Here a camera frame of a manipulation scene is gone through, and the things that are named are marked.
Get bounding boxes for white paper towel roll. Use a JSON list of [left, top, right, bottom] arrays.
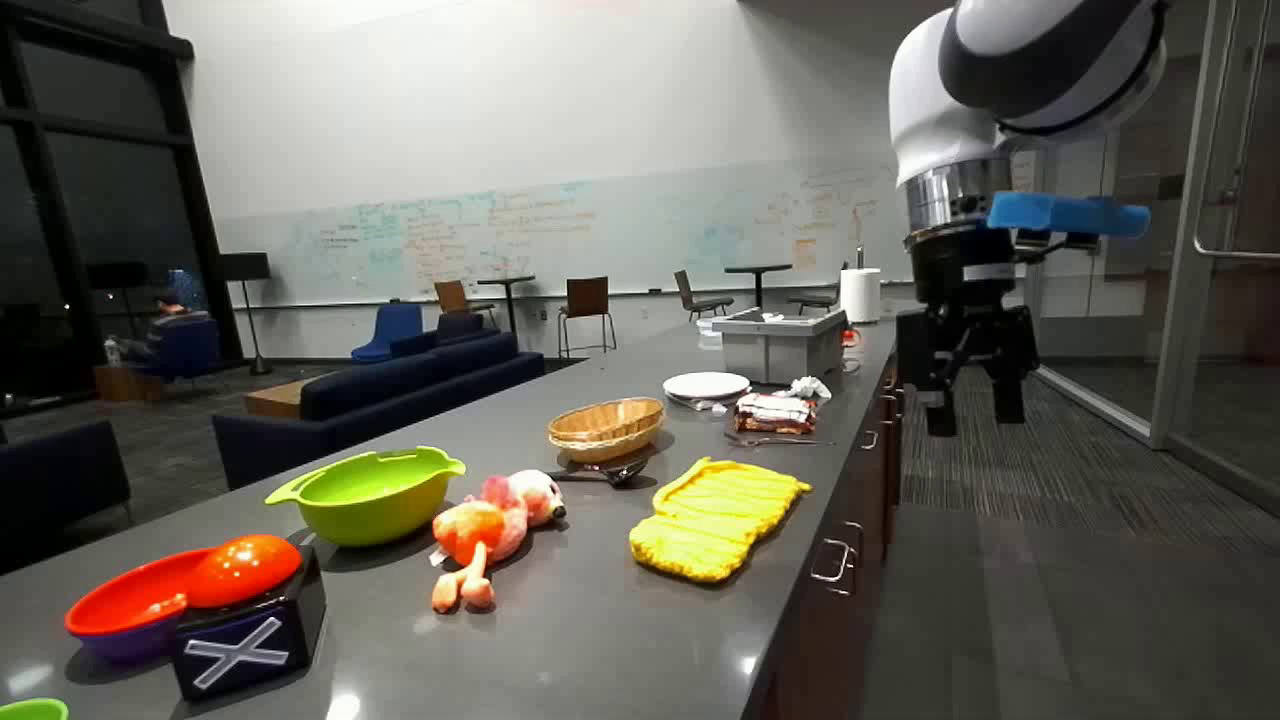
[[842, 269, 886, 325]]

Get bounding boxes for grey metal bin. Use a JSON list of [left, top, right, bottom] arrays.
[[718, 309, 848, 385]]

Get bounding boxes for pink orange plush toy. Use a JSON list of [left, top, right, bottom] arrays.
[[430, 466, 566, 613]]

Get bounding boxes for yellow knitted cloth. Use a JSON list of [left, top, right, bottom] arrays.
[[628, 456, 809, 585]]

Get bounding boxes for blue lounge chair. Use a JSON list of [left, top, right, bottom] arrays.
[[354, 301, 424, 363]]

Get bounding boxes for snack packet pile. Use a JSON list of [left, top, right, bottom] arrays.
[[737, 377, 833, 434]]

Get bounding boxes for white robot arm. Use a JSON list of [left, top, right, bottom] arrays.
[[887, 0, 1169, 434]]

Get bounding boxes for black box white cross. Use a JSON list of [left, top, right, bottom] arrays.
[[169, 576, 329, 702]]

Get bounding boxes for orange plastic bowl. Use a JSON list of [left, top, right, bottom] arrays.
[[66, 530, 303, 645]]

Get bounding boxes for green plastic cup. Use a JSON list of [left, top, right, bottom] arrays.
[[0, 694, 68, 720]]

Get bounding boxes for grey chair right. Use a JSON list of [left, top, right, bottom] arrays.
[[672, 269, 732, 321]]

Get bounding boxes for round high table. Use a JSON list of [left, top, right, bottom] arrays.
[[477, 271, 537, 344]]

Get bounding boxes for brown wooden chair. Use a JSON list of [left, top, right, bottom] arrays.
[[555, 277, 616, 353]]

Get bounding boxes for silver cabinet handle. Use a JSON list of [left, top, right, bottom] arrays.
[[809, 534, 860, 597]]

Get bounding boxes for dark blue sofa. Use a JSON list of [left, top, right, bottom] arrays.
[[213, 330, 544, 487]]

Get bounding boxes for woven wicker basket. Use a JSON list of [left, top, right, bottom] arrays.
[[548, 396, 663, 464]]

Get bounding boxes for green plastic bowl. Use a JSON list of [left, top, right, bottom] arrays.
[[264, 444, 468, 548]]

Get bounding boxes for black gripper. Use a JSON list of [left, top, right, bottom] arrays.
[[895, 221, 1041, 434]]

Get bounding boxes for white round plate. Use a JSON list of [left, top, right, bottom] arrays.
[[663, 372, 753, 400]]

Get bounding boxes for wooden counter cabinets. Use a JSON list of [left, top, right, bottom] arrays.
[[748, 358, 899, 720]]

